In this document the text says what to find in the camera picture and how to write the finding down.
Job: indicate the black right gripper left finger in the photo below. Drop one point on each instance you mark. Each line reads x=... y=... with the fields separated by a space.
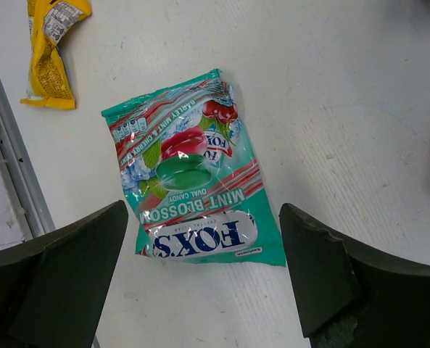
x=53 y=288

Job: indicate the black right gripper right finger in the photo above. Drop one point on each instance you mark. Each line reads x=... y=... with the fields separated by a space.
x=350 y=294

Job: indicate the green Fox's mint candy bag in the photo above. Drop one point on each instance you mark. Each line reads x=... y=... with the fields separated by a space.
x=191 y=177

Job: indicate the yellow snack wrapper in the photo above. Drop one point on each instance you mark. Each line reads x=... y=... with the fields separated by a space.
x=49 y=21

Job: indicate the aluminium table frame rail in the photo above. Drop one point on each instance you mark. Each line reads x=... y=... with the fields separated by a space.
x=19 y=176

